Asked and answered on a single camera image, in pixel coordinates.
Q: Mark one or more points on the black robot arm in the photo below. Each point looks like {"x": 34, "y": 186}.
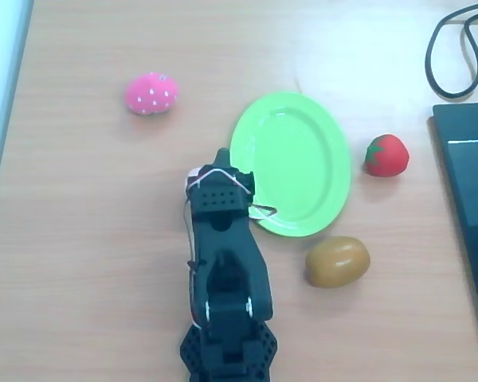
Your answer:
{"x": 243, "y": 246}

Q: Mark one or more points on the pale pink plush peach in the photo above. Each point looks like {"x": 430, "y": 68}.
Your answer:
{"x": 193, "y": 173}

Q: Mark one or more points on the green oval plastic plate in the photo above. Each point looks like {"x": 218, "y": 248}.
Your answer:
{"x": 298, "y": 159}

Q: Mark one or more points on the brown toy kiwi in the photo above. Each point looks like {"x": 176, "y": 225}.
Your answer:
{"x": 334, "y": 262}

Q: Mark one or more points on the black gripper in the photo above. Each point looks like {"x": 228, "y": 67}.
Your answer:
{"x": 222, "y": 161}

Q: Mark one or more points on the black laptop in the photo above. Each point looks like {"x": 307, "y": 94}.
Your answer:
{"x": 474, "y": 179}

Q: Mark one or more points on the pink plush strawberry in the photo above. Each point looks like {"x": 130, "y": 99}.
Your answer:
{"x": 151, "y": 93}

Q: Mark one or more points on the red toy strawberry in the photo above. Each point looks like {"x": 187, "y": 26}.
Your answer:
{"x": 388, "y": 157}

